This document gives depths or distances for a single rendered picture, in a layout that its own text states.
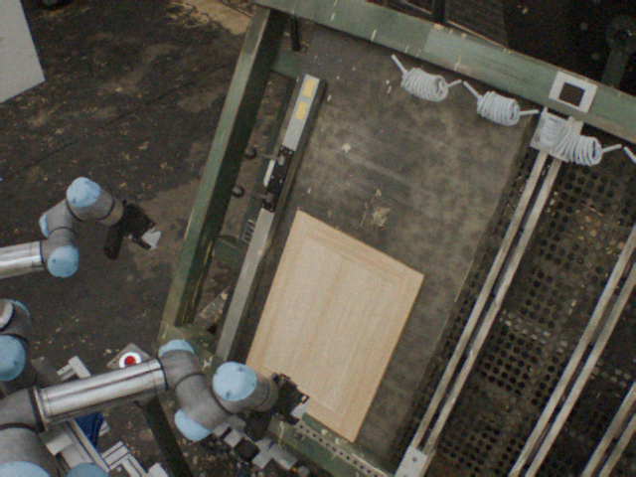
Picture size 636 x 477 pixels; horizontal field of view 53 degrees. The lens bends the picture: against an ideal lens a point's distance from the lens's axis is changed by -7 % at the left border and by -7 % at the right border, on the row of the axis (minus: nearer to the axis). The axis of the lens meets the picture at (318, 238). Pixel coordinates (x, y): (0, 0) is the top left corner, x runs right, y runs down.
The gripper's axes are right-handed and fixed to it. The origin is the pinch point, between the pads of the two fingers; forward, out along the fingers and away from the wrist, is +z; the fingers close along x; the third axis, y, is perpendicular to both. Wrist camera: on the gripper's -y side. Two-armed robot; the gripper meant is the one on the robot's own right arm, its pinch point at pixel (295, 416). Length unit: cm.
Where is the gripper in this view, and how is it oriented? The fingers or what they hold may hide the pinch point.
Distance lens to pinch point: 164.4
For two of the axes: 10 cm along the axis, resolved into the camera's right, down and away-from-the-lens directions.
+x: -6.6, -5.3, 5.4
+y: 6.5, -7.6, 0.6
